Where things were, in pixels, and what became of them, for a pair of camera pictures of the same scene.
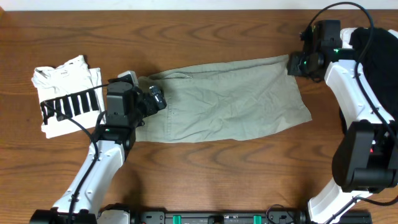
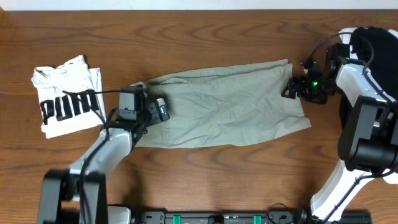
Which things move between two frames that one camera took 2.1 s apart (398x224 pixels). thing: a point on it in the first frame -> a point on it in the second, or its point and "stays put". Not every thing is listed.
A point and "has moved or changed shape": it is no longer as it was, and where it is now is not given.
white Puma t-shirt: [72, 97] stays put
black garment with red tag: [379, 64] stays put
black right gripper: [296, 64] -> [302, 88]
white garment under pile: [346, 33] stays put
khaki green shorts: [222, 99] has moved or changed shape
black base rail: [221, 217] stays put
